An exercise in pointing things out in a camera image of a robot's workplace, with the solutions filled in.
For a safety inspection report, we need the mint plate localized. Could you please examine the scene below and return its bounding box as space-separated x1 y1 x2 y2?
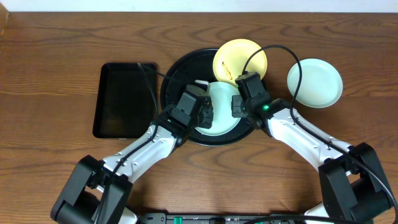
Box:
196 82 241 136
296 58 343 108

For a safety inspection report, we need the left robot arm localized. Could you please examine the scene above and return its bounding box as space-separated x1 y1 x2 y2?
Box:
50 82 213 223

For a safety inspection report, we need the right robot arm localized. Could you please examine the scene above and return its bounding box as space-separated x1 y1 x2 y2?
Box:
233 72 397 223

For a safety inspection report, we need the black round tray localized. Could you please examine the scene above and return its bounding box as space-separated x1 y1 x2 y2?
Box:
160 49 254 146

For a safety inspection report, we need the black rectangular tray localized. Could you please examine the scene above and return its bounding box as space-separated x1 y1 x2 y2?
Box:
93 62 157 139

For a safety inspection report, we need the yellow plate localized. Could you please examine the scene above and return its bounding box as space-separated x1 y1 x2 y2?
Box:
213 39 267 85

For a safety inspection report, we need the left black cable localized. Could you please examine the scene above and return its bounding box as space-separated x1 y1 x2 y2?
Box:
93 62 175 224

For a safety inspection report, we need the black cable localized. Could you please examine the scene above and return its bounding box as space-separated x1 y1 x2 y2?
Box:
241 44 398 215
93 62 175 224

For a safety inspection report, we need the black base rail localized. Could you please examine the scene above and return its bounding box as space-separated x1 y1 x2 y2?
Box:
136 212 374 224

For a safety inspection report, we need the right black cable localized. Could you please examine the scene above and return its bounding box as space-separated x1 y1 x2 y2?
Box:
241 44 398 215

